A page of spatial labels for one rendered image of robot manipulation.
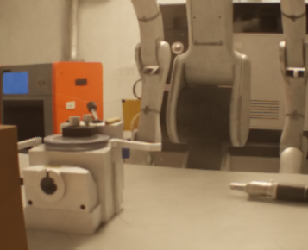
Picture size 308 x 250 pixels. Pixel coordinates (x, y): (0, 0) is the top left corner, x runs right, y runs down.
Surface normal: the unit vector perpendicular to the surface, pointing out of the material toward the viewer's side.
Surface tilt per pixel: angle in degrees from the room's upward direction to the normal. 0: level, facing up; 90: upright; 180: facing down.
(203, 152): 84
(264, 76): 90
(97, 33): 90
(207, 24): 96
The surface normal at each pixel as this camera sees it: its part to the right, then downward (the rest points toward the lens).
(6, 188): 0.92, 0.04
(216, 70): -0.36, 0.19
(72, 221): -0.14, 0.12
